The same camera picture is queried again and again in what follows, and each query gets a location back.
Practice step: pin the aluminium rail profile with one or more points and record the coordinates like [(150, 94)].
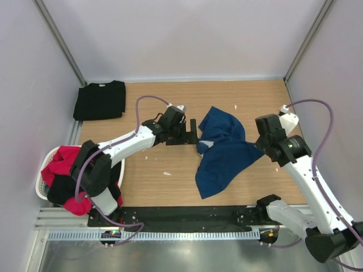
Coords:
[(54, 218)]

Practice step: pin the right aluminium frame post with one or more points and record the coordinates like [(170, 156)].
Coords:
[(310, 36)]

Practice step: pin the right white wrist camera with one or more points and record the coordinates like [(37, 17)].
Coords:
[(288, 120)]

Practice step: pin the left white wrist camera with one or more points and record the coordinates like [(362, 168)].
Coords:
[(182, 108)]

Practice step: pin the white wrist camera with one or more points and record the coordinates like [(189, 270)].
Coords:
[(182, 108), (288, 120)]

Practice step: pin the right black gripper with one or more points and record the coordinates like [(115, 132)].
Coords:
[(258, 144)]

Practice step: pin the folded black t-shirt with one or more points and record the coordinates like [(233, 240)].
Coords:
[(100, 101)]

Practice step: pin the slotted cable duct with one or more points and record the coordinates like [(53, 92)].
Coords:
[(114, 235)]

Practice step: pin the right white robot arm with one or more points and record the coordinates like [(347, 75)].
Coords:
[(330, 231)]

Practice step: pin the red t-shirt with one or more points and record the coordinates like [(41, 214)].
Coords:
[(98, 185)]

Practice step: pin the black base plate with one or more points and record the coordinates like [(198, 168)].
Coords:
[(197, 219)]

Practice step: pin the black t-shirt in basket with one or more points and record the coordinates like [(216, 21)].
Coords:
[(62, 187)]

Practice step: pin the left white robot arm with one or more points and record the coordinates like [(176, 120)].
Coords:
[(121, 148)]

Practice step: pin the blue printed t-shirt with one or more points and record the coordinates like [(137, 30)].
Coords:
[(224, 152)]

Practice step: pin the white laundry basket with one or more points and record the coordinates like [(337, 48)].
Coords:
[(42, 187)]

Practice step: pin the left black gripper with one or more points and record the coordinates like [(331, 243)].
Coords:
[(188, 137)]

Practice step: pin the aluminium frame post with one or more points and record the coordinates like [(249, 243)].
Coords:
[(310, 36), (45, 14)]

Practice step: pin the left aluminium frame post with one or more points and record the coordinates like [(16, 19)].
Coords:
[(45, 14)]

